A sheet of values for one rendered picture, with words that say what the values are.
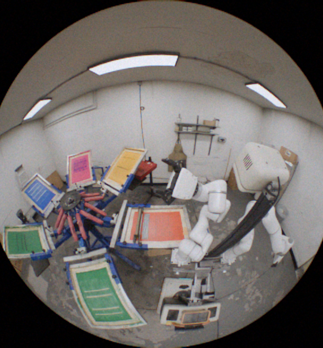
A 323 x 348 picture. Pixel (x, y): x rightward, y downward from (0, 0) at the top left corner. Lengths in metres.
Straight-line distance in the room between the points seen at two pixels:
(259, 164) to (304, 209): 3.28
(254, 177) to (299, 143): 3.26
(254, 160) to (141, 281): 2.09
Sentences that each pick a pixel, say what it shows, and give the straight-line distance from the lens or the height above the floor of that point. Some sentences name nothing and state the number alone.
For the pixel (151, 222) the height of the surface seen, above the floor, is 0.96.
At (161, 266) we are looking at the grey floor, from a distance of 2.09.
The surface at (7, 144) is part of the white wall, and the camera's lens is 4.48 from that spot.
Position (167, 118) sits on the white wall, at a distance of 2.64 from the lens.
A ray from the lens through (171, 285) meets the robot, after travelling 1.80.
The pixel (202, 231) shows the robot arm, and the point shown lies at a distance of 0.72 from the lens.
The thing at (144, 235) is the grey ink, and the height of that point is 0.96.
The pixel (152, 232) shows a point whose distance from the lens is 1.24.
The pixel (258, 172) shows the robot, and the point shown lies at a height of 1.96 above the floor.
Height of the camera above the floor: 2.07
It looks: 32 degrees down
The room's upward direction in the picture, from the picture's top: straight up
